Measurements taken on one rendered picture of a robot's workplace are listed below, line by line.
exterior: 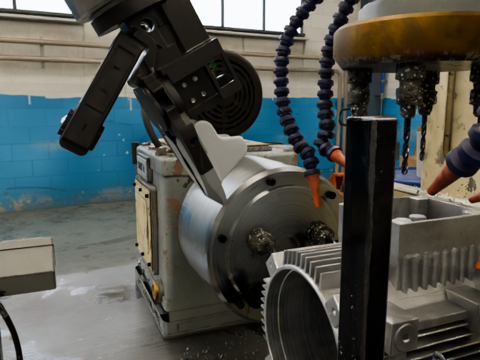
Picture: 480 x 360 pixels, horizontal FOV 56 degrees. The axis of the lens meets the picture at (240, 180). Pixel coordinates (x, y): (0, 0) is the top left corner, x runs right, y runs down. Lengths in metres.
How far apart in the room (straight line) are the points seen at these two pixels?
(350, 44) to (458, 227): 0.21
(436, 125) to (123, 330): 0.71
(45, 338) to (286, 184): 0.59
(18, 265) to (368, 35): 0.48
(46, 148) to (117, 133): 0.86
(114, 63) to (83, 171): 5.55
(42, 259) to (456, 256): 0.48
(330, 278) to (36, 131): 5.52
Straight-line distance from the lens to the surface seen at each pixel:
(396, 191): 0.64
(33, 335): 1.04
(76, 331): 1.02
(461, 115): 0.73
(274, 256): 0.51
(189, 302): 0.92
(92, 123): 0.41
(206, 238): 0.66
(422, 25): 0.43
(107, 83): 0.41
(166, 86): 0.41
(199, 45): 0.44
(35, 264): 0.63
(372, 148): 0.29
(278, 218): 0.68
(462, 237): 0.52
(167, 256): 0.88
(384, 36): 0.44
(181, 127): 0.40
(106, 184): 6.02
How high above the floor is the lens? 1.26
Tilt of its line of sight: 10 degrees down
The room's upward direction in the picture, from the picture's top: straight up
